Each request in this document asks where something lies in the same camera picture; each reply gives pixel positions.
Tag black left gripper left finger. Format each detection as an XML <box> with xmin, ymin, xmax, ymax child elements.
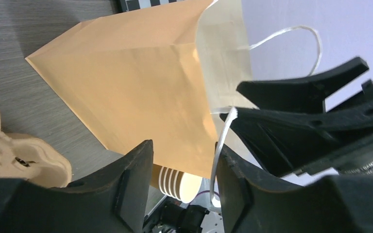
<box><xmin>0</xmin><ymin>140</ymin><xmax>153</xmax><ymax>233</ymax></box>

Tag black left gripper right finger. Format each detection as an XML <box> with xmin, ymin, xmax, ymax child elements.
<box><xmin>216</xmin><ymin>146</ymin><xmax>373</xmax><ymax>233</ymax></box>

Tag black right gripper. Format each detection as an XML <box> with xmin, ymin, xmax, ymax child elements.
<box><xmin>220</xmin><ymin>57</ymin><xmax>373</xmax><ymax>177</ymax></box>

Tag brown paper takeout bag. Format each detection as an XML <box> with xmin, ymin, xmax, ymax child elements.
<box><xmin>26</xmin><ymin>0</ymin><xmax>256</xmax><ymax>181</ymax></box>

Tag stacked paper coffee cups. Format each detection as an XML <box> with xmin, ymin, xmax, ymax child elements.
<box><xmin>150</xmin><ymin>164</ymin><xmax>203</xmax><ymax>203</ymax></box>

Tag brown cardboard cup carrier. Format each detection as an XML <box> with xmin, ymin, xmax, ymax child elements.
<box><xmin>0</xmin><ymin>117</ymin><xmax>72</xmax><ymax>188</ymax></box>

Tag black white checkerboard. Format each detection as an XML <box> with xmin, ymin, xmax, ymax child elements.
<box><xmin>116</xmin><ymin>0</ymin><xmax>182</xmax><ymax>13</ymax></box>

